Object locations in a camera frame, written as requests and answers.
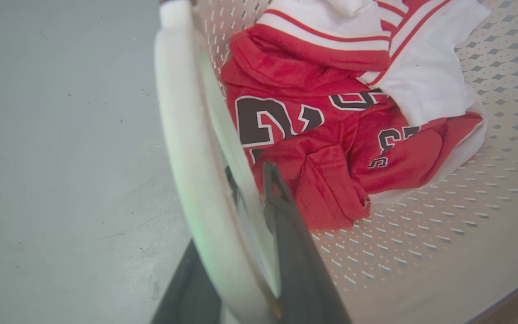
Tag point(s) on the white red-striped garment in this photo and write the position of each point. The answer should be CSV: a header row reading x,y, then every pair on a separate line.
x,y
416,67

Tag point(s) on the red numbered jersey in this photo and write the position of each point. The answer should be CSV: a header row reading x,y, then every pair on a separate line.
x,y
304,148

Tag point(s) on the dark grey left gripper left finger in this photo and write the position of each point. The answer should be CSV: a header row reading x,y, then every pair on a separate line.
x,y
188,294

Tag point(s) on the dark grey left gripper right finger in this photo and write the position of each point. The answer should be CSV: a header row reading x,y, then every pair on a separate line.
x,y
301,270

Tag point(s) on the white perforated laundry basket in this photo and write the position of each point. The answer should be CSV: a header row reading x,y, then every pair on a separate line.
x,y
421,252

